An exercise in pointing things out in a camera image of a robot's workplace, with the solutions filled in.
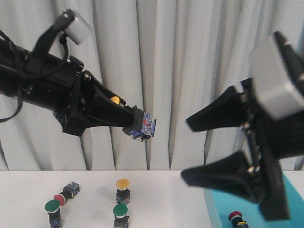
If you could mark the red push button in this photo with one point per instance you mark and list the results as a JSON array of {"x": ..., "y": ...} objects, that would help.
[
  {"x": 68, "y": 193},
  {"x": 237, "y": 221}
]

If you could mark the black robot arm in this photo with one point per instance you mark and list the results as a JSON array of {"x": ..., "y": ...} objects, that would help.
[{"x": 11, "y": 82}]

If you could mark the green push button left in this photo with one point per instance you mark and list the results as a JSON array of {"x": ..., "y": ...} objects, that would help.
[{"x": 52, "y": 207}]

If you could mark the green push button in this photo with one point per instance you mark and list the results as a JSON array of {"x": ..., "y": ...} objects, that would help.
[
  {"x": 52, "y": 207},
  {"x": 121, "y": 219}
]

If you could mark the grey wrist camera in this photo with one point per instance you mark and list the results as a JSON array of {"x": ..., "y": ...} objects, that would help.
[
  {"x": 278, "y": 77},
  {"x": 76, "y": 28}
]

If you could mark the green push button centre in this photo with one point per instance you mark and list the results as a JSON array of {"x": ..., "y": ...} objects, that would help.
[{"x": 121, "y": 219}]

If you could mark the light blue plastic box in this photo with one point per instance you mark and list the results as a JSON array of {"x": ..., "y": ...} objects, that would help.
[{"x": 220, "y": 205}]

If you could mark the yellow push button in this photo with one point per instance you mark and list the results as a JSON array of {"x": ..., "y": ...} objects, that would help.
[
  {"x": 123, "y": 193},
  {"x": 143, "y": 127}
]

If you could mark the red push button lying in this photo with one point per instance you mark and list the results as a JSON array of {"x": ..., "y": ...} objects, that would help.
[{"x": 68, "y": 193}]

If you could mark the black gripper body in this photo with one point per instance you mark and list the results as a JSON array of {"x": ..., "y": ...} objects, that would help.
[
  {"x": 65, "y": 93},
  {"x": 269, "y": 141}
]

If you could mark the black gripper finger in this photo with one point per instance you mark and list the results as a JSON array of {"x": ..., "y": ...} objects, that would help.
[
  {"x": 97, "y": 99},
  {"x": 228, "y": 110},
  {"x": 229, "y": 175},
  {"x": 130, "y": 125}
]

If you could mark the yellow push button back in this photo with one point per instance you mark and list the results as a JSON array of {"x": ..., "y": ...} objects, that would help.
[{"x": 123, "y": 193}]

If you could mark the yellow push button front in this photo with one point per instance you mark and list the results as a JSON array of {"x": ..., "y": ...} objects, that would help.
[{"x": 143, "y": 127}]

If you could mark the grey pleated curtain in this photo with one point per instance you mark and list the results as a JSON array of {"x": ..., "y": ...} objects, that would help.
[{"x": 169, "y": 57}]

